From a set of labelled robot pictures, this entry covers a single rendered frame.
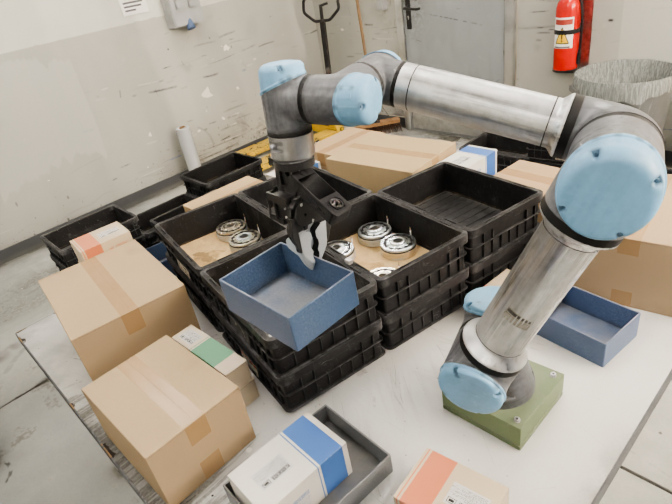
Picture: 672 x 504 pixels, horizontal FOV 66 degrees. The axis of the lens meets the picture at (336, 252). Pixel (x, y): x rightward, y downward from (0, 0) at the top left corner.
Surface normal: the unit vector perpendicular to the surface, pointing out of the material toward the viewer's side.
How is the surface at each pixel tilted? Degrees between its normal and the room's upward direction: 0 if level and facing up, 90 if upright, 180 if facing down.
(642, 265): 90
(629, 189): 83
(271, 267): 90
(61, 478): 0
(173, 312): 90
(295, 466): 0
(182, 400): 0
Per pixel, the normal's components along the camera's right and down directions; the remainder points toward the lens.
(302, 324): 0.70, 0.27
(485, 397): -0.48, 0.60
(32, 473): -0.15, -0.85
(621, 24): -0.70, 0.46
